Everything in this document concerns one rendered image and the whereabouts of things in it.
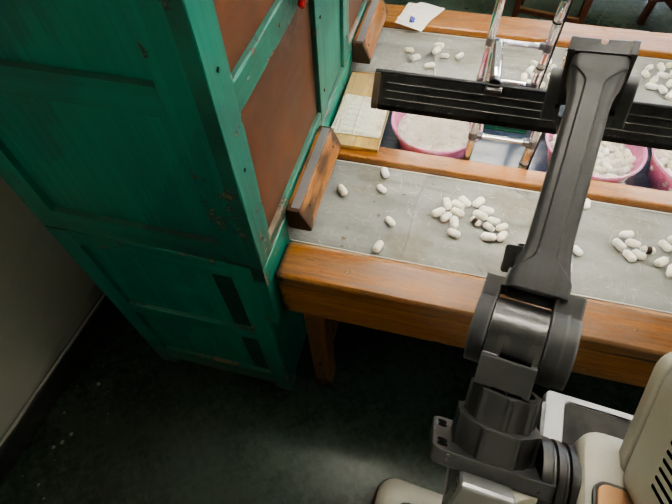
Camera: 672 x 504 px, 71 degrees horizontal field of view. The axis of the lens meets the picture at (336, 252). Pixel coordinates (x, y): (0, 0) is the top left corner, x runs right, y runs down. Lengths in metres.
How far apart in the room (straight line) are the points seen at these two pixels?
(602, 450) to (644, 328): 0.68
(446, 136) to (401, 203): 0.30
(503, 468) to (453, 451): 0.05
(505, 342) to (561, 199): 0.17
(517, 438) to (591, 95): 0.39
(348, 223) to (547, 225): 0.74
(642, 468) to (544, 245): 0.22
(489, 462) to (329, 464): 1.25
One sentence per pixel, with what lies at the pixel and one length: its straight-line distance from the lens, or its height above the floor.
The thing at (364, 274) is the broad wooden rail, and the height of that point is 0.76.
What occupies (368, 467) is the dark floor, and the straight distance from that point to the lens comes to 1.74.
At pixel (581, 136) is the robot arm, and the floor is 1.34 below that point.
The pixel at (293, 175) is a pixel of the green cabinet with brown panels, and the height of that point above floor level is 0.87.
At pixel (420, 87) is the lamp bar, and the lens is 1.04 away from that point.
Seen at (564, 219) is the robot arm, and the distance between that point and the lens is 0.56.
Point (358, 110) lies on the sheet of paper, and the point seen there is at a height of 0.78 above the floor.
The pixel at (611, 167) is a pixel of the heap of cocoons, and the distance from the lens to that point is 1.52.
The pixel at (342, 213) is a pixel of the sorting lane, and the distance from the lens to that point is 1.25.
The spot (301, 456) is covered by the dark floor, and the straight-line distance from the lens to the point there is 1.75.
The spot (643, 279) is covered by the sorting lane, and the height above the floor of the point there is 0.74.
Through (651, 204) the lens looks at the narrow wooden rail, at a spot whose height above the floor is 0.76.
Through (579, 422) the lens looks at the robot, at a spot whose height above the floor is 1.04.
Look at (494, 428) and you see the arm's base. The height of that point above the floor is 1.23.
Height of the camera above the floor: 1.71
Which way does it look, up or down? 56 degrees down
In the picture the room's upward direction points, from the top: 3 degrees counter-clockwise
